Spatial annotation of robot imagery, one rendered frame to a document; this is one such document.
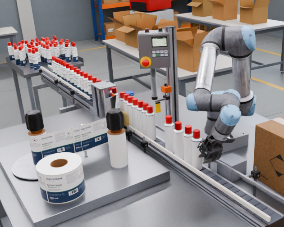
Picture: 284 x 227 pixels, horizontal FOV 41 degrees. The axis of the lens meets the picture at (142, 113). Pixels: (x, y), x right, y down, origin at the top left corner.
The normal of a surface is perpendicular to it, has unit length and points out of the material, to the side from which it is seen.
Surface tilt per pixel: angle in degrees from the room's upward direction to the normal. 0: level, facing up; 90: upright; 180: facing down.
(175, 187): 0
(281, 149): 90
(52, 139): 90
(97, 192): 0
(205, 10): 90
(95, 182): 0
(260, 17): 92
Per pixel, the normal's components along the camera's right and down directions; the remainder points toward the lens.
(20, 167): -0.07, -0.92
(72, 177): 0.65, 0.25
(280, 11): -0.91, 0.22
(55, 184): 0.02, 0.38
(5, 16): 0.42, 0.32
